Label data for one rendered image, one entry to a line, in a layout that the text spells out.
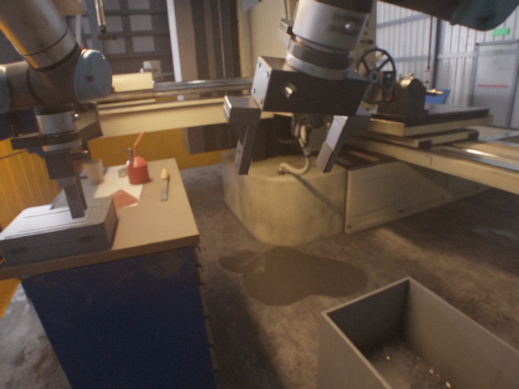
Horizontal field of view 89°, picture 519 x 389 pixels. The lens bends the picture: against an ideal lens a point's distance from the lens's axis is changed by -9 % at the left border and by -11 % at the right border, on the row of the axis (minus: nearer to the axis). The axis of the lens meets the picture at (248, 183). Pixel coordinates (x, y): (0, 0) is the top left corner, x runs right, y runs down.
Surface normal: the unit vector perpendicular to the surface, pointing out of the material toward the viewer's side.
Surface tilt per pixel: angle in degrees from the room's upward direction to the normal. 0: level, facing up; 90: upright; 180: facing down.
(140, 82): 90
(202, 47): 90
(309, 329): 0
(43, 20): 108
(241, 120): 113
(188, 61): 90
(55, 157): 90
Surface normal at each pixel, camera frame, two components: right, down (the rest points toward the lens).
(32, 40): 0.40, 0.77
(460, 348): -0.93, 0.18
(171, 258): 0.30, 0.29
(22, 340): -0.06, -0.94
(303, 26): -0.83, 0.23
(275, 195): -0.36, 0.33
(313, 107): 0.26, 0.65
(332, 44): 0.01, 0.65
